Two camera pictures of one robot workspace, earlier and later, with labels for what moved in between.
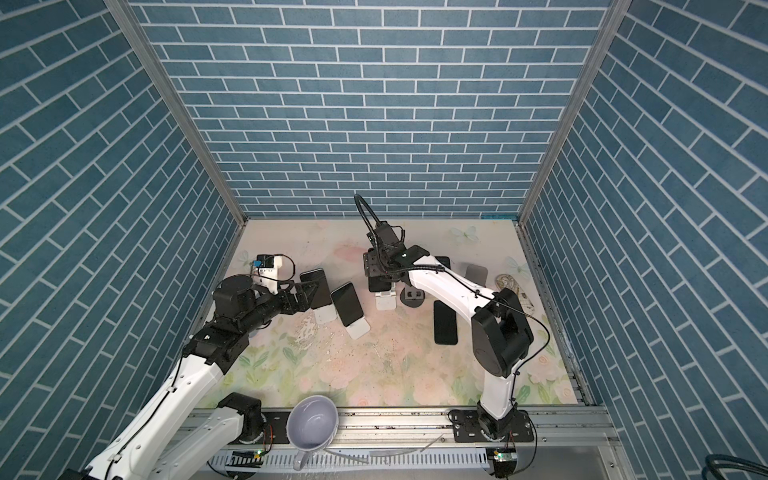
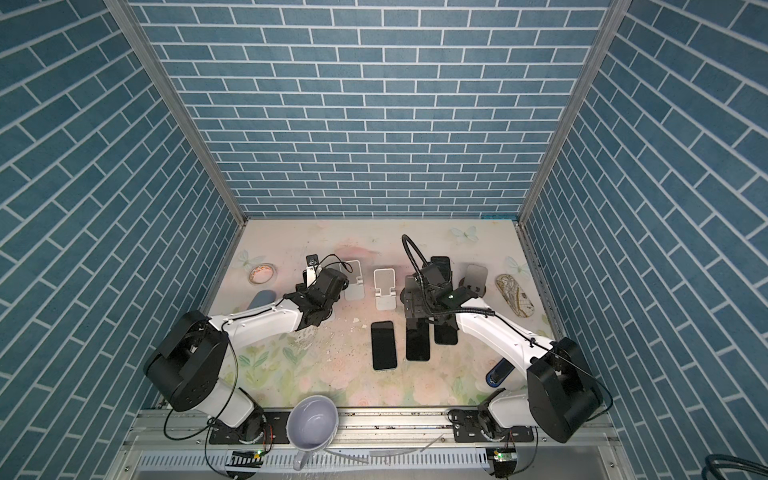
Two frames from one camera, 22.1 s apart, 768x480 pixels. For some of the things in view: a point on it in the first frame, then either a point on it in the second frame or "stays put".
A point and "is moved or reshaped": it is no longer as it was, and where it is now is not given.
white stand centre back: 386,300 stays put
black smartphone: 321,297 is moved or reshaped
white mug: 311,423 stays put
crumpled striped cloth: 506,281 stays put
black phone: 379,283 -> 417,339
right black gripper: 369,262 -> 417,307
